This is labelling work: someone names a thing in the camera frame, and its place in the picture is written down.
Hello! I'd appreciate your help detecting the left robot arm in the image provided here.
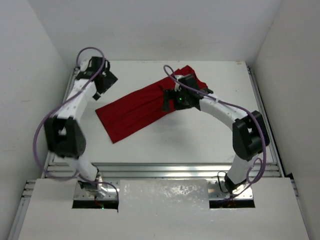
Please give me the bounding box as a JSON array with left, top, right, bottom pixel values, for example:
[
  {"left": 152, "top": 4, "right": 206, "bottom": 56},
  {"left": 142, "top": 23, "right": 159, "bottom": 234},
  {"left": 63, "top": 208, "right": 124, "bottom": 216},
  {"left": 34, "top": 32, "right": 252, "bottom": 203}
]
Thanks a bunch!
[{"left": 44, "top": 56, "right": 118, "bottom": 195}]

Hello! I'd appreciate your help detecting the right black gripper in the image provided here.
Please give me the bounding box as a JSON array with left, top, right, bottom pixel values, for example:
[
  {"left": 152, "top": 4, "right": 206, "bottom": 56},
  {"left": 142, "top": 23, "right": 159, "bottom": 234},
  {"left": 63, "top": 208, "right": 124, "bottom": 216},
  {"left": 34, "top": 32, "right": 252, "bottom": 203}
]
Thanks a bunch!
[{"left": 164, "top": 88, "right": 194, "bottom": 112}]

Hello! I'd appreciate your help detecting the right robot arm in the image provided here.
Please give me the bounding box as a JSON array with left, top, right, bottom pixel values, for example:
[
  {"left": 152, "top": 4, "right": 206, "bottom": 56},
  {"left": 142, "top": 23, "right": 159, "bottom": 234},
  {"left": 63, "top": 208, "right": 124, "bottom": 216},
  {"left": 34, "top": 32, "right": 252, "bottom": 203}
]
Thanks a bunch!
[{"left": 162, "top": 74, "right": 270, "bottom": 194}]

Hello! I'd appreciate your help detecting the white foam cover panel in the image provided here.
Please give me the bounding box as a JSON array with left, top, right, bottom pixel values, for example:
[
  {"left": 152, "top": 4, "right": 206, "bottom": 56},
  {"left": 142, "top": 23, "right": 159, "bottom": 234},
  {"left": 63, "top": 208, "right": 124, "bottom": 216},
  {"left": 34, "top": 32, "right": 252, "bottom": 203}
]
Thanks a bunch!
[{"left": 19, "top": 178, "right": 309, "bottom": 240}]

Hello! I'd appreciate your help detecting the aluminium frame rail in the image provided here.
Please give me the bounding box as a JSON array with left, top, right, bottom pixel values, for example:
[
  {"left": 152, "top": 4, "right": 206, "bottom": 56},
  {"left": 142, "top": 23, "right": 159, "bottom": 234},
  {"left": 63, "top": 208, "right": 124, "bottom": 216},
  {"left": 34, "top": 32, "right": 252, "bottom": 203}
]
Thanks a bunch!
[{"left": 41, "top": 64, "right": 298, "bottom": 179}]

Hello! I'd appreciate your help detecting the red t shirt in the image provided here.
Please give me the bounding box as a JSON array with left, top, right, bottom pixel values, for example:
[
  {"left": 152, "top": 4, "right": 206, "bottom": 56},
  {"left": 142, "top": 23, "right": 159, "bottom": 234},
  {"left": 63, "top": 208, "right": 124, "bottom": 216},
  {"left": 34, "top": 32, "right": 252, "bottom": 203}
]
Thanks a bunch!
[{"left": 95, "top": 64, "right": 210, "bottom": 144}]

